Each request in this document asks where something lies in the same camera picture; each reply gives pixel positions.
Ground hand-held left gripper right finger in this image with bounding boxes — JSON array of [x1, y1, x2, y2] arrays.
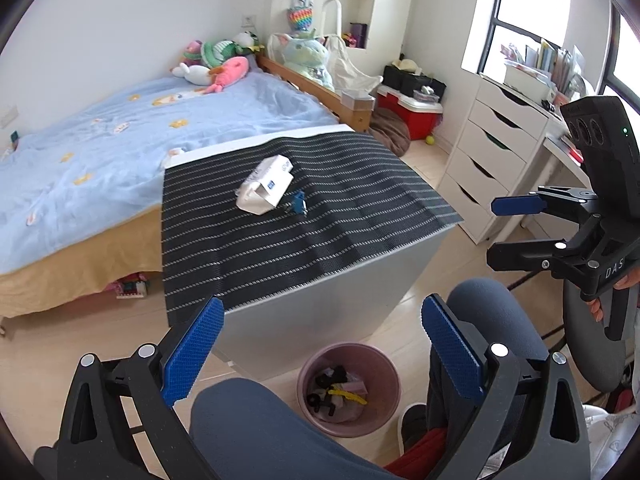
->
[[421, 294, 593, 480]]

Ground dark grey office chair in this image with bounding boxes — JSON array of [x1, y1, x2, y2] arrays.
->
[[510, 260, 640, 407]]

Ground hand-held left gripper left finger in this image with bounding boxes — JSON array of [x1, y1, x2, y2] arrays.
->
[[59, 296, 226, 480]]

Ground person's right leg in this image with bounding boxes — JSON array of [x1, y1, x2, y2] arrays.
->
[[426, 277, 552, 443]]

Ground white wall shelf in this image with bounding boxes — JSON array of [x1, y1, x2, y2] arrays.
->
[[270, 0, 427, 52]]

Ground person's right hand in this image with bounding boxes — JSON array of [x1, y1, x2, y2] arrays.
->
[[588, 266, 640, 323]]

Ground wooden bed frame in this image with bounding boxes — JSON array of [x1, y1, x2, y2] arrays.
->
[[257, 55, 374, 134]]

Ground white storage bin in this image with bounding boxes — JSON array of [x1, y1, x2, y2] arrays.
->
[[502, 60, 554, 104]]

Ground yellow hair clip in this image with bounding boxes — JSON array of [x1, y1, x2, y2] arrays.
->
[[326, 386, 369, 405]]

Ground white cardboard sock box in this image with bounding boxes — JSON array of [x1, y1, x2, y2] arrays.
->
[[236, 156, 295, 215]]

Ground green striped plush toy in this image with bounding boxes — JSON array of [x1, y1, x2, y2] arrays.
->
[[182, 31, 264, 69]]

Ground red sock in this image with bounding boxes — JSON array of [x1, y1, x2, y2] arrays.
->
[[384, 427, 452, 480]]

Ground bed with blue blanket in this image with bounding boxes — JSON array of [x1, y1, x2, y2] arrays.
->
[[0, 67, 342, 277]]

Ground red cooler box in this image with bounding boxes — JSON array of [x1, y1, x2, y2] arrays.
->
[[375, 85, 445, 142]]

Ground person's leg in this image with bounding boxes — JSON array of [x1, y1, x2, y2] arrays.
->
[[189, 377, 403, 480], [426, 277, 552, 443]]

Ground black storage boxes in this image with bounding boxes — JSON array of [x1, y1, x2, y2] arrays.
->
[[382, 65, 447, 99]]

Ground rainbow bag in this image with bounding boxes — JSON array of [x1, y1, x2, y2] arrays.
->
[[286, 4, 315, 37]]

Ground pink trash bin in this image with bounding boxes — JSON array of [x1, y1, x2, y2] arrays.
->
[[297, 342, 402, 439]]

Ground toys under bed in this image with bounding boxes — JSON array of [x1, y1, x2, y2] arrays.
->
[[102, 272, 151, 301]]

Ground pink fish plush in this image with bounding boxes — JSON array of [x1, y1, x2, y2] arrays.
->
[[201, 56, 250, 95]]

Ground black striped mat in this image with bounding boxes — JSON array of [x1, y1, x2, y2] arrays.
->
[[161, 127, 464, 329]]

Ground black sock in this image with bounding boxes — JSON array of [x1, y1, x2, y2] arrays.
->
[[316, 366, 350, 388]]

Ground brown cushion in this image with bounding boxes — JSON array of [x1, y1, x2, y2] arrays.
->
[[369, 107, 412, 157]]

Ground white plush toy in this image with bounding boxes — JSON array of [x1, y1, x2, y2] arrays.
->
[[171, 62, 213, 86]]

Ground white desk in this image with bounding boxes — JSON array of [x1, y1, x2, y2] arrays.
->
[[542, 132, 597, 197]]

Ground silver tissue box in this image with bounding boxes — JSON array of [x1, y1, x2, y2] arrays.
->
[[341, 91, 376, 114]]

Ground person's left leg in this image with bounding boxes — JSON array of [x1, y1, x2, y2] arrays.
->
[[189, 377, 403, 480]]

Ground row of books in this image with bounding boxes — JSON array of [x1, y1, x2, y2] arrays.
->
[[500, 37, 589, 106]]

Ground teal unicorn plush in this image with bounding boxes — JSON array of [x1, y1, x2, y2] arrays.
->
[[272, 30, 335, 92]]

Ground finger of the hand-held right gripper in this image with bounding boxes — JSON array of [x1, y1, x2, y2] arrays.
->
[[486, 239, 583, 281], [491, 186, 603, 226]]

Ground white drawer cabinet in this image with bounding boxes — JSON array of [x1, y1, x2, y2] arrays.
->
[[442, 74, 562, 244]]

